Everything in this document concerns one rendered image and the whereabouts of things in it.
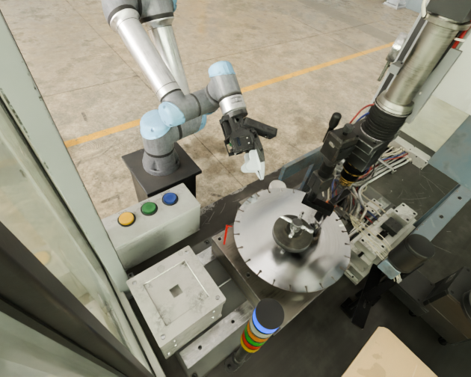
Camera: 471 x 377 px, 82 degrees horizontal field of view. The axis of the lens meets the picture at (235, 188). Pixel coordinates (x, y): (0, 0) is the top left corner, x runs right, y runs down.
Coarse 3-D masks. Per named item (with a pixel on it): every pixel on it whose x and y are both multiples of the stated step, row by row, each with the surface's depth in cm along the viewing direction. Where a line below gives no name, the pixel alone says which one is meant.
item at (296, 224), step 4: (280, 216) 74; (284, 216) 73; (300, 216) 74; (288, 220) 73; (292, 220) 73; (296, 220) 73; (300, 220) 73; (292, 224) 72; (296, 224) 72; (300, 224) 72; (292, 228) 71; (296, 228) 72; (300, 228) 72; (304, 228) 72; (308, 228) 72; (292, 232) 70; (296, 232) 73; (312, 232) 71
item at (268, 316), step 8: (264, 304) 42; (272, 304) 42; (256, 312) 41; (264, 312) 42; (272, 312) 42; (280, 312) 42; (256, 320) 41; (264, 320) 41; (272, 320) 41; (280, 320) 41; (256, 328) 43; (264, 328) 41; (272, 328) 40
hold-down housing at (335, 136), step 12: (336, 132) 58; (348, 132) 56; (324, 144) 60; (336, 144) 57; (348, 144) 58; (324, 156) 62; (336, 156) 59; (348, 156) 61; (324, 168) 64; (312, 180) 69; (324, 180) 66
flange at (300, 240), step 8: (288, 216) 79; (296, 216) 79; (280, 224) 76; (288, 224) 75; (304, 224) 77; (280, 232) 75; (288, 232) 74; (304, 232) 76; (280, 240) 73; (288, 240) 73; (296, 240) 73; (304, 240) 74; (288, 248) 72; (296, 248) 72; (304, 248) 73
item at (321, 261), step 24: (264, 192) 85; (288, 192) 86; (240, 216) 78; (264, 216) 79; (312, 216) 81; (336, 216) 82; (240, 240) 73; (264, 240) 74; (312, 240) 75; (336, 240) 76; (264, 264) 69; (288, 264) 70; (312, 264) 71; (336, 264) 71; (288, 288) 66; (312, 288) 66
